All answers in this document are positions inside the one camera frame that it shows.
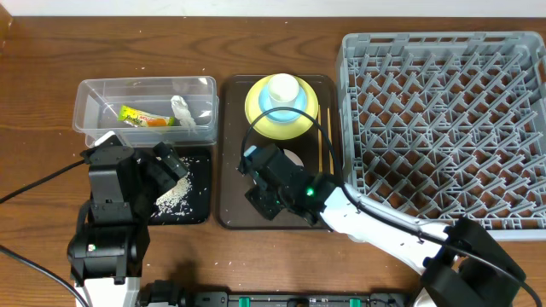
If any white bowl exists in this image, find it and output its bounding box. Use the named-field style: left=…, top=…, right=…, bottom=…
left=283, top=149, right=304, bottom=166

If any rice pile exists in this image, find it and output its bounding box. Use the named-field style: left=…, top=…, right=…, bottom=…
left=152, top=156, right=198, bottom=222

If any yellow green snack wrapper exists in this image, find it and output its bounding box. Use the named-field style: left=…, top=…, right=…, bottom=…
left=118, top=106, right=175, bottom=127

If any white tissue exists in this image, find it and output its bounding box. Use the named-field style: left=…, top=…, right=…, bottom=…
left=171, top=96, right=196, bottom=131

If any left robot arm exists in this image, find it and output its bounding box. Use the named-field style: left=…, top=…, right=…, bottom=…
left=67, top=132, right=188, bottom=306

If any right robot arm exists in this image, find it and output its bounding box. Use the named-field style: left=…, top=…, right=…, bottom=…
left=238, top=144, right=526, bottom=306

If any grey dishwasher rack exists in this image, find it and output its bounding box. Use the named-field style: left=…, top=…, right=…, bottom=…
left=336, top=32, right=545, bottom=241

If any dark brown serving tray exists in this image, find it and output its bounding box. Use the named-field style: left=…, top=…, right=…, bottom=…
left=214, top=75, right=340, bottom=230

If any yellow plate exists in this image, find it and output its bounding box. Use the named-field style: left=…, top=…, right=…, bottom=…
left=244, top=75, right=319, bottom=140

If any black plastic tray bin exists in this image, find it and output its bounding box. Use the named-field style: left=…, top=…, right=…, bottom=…
left=87, top=146, right=212, bottom=226

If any light blue saucer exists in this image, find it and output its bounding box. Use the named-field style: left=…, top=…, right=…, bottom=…
left=258, top=83, right=308, bottom=125

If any clear plastic bin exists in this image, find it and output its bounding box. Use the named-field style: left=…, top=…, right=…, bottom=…
left=73, top=76, right=219, bottom=148

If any pale green cup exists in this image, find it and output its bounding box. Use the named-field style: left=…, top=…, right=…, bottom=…
left=267, top=73, right=299, bottom=107

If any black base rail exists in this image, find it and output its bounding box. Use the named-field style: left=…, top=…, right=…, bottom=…
left=136, top=280, right=410, bottom=307

